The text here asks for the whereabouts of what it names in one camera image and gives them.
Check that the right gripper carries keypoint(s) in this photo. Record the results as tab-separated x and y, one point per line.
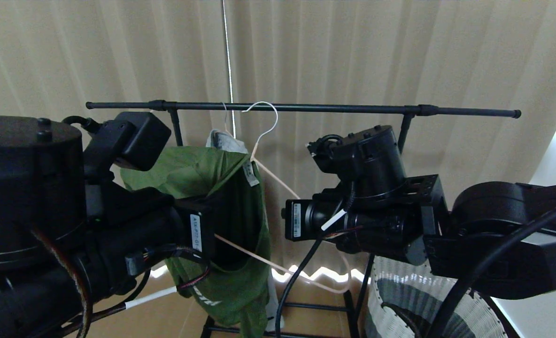
376	230

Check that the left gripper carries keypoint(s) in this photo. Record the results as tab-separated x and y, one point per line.
142	244

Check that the green printed garment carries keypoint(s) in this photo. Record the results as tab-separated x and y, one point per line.
189	169

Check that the pink clothes hanger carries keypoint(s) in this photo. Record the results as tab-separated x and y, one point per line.
271	173
225	117

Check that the pale grey shorts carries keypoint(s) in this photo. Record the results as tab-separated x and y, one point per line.
226	141

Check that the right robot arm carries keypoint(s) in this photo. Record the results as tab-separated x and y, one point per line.
494	225

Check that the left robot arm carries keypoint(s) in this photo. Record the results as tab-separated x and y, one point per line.
24	188

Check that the white laundry basket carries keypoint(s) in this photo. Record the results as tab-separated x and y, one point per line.
400	281

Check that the black clothes rack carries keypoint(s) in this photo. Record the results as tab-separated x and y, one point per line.
329	108

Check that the beige curtain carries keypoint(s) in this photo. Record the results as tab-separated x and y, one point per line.
353	47

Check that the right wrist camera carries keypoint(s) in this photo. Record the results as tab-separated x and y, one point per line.
325	152

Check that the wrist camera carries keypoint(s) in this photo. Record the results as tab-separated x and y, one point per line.
325	152
137	136

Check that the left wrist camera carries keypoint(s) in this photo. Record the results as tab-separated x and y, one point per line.
137	136

